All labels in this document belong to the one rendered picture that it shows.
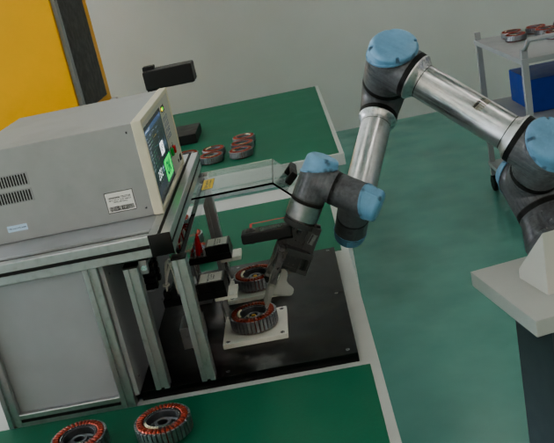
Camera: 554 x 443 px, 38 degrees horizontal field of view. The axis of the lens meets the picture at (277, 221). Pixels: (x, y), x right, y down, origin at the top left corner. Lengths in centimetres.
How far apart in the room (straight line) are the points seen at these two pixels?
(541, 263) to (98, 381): 100
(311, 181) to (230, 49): 538
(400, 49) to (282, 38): 516
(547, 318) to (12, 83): 426
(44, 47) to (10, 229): 366
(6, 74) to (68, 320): 389
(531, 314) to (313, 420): 56
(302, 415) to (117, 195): 59
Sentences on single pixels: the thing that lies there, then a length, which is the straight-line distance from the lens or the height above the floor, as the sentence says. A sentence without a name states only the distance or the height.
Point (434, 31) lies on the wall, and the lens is 719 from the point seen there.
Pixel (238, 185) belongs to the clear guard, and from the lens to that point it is 198.
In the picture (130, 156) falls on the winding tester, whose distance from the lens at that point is 169.
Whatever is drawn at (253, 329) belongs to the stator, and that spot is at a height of 80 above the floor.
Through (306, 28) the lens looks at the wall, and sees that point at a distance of 705.
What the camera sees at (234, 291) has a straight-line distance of 184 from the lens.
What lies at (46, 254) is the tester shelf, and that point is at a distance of 165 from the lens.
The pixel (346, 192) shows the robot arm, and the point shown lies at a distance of 171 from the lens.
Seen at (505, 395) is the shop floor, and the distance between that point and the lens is 294.
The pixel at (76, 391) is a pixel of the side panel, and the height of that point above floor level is 80.
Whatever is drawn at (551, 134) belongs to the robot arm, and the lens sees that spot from 185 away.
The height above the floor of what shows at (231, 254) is 89.
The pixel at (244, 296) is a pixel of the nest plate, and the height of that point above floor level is 78.
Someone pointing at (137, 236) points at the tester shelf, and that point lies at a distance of 160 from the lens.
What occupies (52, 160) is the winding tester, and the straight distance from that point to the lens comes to 173.
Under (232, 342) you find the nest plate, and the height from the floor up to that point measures 78.
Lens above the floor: 158
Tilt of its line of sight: 18 degrees down
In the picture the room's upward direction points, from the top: 12 degrees counter-clockwise
